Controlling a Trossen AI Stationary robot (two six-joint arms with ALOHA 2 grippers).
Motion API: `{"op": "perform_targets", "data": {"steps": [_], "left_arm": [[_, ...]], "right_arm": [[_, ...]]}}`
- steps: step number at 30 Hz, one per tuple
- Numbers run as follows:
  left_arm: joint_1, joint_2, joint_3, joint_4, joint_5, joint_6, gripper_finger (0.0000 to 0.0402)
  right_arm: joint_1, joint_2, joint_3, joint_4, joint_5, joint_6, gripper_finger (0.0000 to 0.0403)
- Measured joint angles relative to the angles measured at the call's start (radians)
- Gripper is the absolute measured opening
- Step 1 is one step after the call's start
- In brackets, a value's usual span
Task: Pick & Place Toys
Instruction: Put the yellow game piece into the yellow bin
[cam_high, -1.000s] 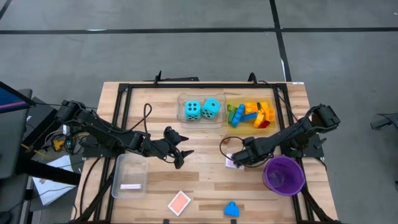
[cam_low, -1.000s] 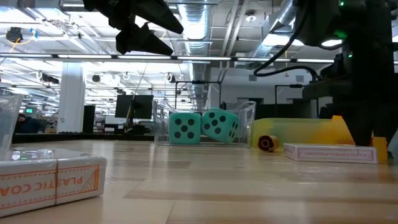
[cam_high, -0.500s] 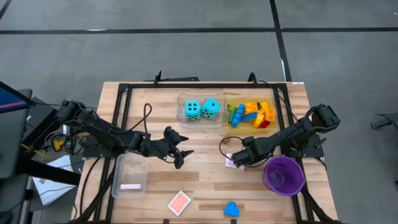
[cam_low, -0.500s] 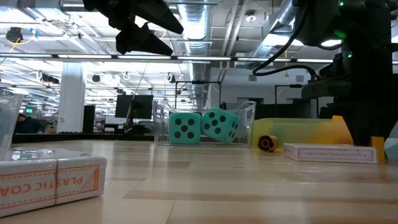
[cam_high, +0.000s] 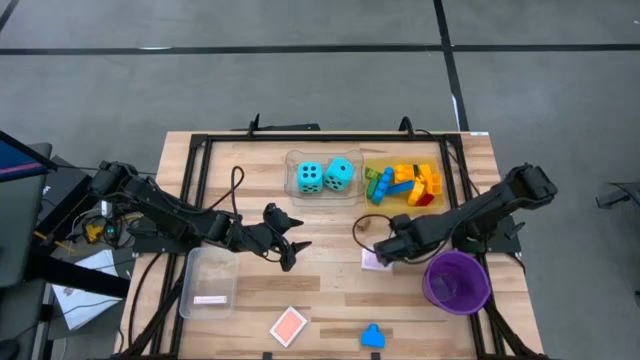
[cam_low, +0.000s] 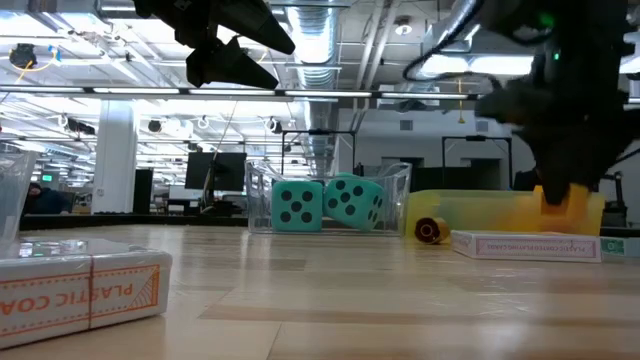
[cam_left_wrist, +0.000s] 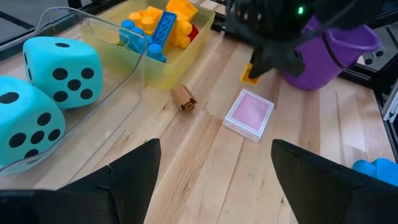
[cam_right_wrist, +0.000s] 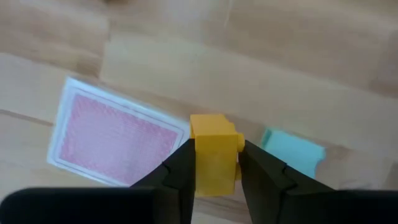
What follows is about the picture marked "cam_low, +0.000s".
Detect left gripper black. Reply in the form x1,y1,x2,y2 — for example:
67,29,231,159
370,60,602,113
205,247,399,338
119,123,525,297
132,0,297,91

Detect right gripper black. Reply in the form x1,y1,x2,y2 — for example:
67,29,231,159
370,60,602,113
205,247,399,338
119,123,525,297
474,62,640,207

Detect small orange cube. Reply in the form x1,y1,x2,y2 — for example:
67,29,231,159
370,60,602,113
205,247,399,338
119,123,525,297
532,183,592,217

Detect purple playing card deck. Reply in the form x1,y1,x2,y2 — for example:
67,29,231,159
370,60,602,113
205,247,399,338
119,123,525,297
450,229,603,264

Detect brown small cylinder piece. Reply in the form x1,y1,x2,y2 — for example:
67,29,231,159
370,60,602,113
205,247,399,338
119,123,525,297
414,216,451,245

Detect teal foam dice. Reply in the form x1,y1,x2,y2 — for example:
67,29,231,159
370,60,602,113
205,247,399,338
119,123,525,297
271,179,325,233
323,172,386,232

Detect orange playing card deck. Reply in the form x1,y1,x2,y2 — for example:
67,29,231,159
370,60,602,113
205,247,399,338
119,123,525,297
0,238,174,350

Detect black background stand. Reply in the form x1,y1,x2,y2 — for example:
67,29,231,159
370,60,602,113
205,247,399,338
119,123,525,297
602,172,626,229

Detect long ceiling light strip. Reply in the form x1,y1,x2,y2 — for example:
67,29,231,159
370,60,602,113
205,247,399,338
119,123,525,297
0,85,640,105

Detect yellow translucent tray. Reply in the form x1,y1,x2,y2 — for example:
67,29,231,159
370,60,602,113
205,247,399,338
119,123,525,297
404,188,606,237

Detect black desk monitor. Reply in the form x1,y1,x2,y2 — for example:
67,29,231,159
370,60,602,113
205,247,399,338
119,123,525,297
184,151,249,192

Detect clear wavy plastic bin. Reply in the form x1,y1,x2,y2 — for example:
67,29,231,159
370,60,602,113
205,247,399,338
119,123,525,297
244,159,413,237

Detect white square pillar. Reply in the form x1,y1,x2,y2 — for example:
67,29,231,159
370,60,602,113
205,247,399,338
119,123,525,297
91,98,140,212

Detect black speaker tower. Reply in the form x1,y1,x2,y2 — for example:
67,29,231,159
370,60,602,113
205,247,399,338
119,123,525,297
132,168,155,213

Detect clear rectangular plastic container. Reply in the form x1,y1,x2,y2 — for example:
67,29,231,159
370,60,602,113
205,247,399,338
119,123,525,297
0,149,39,246

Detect silver ceiling duct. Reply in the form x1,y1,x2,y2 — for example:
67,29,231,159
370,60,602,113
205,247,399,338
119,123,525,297
403,0,484,96
285,0,342,132

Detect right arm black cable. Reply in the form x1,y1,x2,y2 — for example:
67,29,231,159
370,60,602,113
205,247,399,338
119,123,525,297
402,0,496,84

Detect black ceiling cable reel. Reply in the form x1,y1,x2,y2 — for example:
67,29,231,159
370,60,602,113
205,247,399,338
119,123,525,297
8,43,39,70

